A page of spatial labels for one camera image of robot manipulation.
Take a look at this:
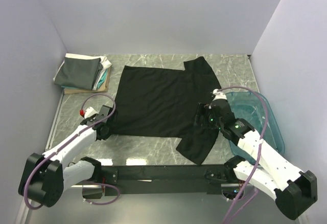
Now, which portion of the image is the black t shirt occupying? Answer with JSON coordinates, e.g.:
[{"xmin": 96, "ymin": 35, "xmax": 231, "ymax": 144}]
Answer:
[{"xmin": 108, "ymin": 56, "xmax": 221, "ymax": 165}]

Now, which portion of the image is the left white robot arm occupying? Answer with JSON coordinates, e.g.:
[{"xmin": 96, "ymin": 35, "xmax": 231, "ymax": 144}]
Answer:
[{"xmin": 18, "ymin": 105, "xmax": 115, "ymax": 207}]

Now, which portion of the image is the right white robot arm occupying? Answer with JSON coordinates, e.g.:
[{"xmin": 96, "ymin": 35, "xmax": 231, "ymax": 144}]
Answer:
[{"xmin": 194, "ymin": 96, "xmax": 317, "ymax": 220}]

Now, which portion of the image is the teal plastic bin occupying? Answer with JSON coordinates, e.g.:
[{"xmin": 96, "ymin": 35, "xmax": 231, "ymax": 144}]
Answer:
[{"xmin": 226, "ymin": 92, "xmax": 285, "ymax": 156}]

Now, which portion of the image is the teal folded shirt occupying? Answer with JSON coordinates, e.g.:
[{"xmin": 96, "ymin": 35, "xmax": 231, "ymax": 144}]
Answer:
[{"xmin": 96, "ymin": 70, "xmax": 108, "ymax": 89}]

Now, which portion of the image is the dark green folded shirt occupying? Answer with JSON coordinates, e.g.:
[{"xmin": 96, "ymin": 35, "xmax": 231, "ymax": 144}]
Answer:
[{"xmin": 54, "ymin": 57, "xmax": 102, "ymax": 90}]

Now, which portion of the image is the black base beam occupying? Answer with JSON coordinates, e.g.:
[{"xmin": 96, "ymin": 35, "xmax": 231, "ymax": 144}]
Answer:
[{"xmin": 91, "ymin": 164, "xmax": 240, "ymax": 194}]

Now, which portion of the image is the white folded shirt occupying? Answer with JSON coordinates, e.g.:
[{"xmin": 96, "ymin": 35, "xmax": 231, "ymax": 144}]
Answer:
[{"xmin": 53, "ymin": 53, "xmax": 112, "ymax": 90}]

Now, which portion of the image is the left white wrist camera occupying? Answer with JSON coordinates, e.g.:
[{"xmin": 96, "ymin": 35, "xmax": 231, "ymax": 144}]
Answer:
[{"xmin": 79, "ymin": 107, "xmax": 97, "ymax": 119}]

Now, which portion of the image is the aluminium rail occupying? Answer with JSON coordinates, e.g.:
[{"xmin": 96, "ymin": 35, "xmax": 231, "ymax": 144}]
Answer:
[{"xmin": 63, "ymin": 165, "xmax": 317, "ymax": 191}]

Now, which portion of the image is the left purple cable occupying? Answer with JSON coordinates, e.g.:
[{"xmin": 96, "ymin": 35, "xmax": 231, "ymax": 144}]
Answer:
[{"xmin": 23, "ymin": 93, "xmax": 122, "ymax": 209}]

